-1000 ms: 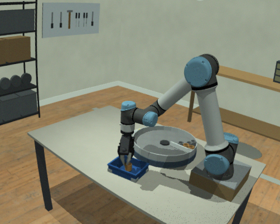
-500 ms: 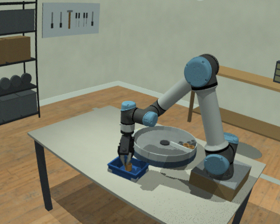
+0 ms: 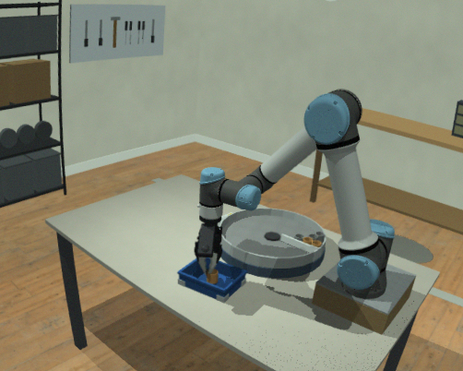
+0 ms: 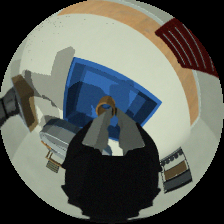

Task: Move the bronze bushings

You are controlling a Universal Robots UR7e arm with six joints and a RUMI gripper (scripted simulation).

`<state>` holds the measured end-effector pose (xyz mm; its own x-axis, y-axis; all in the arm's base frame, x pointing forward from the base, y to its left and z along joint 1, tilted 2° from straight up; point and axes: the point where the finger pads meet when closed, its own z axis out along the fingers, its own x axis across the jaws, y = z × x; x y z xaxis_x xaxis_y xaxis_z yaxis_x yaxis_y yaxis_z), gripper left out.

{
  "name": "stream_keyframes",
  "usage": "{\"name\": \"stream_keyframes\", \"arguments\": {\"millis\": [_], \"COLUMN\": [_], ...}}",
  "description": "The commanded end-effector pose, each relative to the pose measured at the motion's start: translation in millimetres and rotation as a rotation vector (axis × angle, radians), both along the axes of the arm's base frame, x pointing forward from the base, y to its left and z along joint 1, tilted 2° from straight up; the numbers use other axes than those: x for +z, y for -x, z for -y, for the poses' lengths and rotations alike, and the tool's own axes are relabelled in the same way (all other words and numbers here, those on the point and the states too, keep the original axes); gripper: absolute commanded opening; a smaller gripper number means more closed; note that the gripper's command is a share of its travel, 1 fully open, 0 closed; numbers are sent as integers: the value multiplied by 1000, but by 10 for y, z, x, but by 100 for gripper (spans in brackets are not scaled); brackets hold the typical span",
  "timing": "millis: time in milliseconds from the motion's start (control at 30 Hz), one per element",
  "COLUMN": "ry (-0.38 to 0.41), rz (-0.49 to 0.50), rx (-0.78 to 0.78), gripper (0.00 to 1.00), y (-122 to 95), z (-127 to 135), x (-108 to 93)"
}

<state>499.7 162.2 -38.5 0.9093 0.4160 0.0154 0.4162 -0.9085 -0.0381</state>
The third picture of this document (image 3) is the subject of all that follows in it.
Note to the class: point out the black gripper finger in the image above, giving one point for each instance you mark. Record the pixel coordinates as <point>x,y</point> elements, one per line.
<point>215,259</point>
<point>201,260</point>

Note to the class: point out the blue crate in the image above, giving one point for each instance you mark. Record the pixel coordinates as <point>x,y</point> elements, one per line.
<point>193,277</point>

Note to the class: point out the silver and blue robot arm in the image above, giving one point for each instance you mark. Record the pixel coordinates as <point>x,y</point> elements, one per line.
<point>326,121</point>

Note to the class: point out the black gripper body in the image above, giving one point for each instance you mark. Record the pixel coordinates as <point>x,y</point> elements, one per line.
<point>218,233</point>

